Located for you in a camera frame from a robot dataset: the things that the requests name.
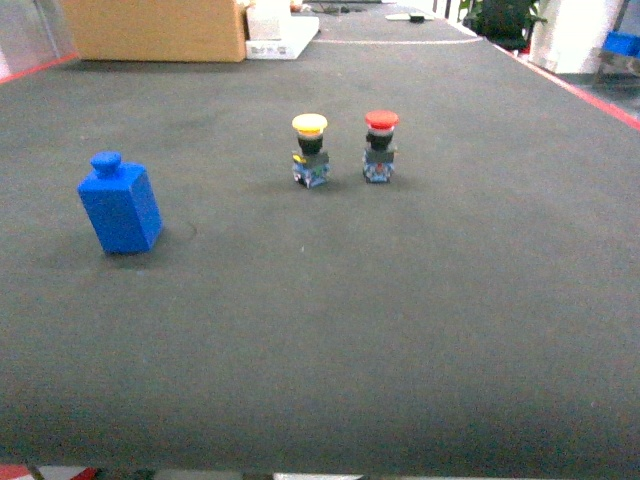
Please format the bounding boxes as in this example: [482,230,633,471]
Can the blue bin in background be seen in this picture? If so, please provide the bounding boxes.
[602,31,640,57]

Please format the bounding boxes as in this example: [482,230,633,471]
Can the white flat cardboard box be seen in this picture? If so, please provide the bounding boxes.
[245,16,320,60]

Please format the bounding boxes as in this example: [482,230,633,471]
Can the small white box on top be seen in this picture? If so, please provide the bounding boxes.
[246,0,291,41]

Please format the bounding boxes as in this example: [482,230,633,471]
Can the green potted plant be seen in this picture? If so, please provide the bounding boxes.
[460,0,547,51]

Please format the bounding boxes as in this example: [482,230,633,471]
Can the large brown cardboard box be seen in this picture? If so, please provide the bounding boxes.
[60,1,246,63]

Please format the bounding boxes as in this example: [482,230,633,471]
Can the yellow mushroom push button switch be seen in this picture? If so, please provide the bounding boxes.
[292,113,330,189]

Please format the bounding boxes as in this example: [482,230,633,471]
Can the red mushroom push button switch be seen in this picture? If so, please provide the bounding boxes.
[362,110,399,184]

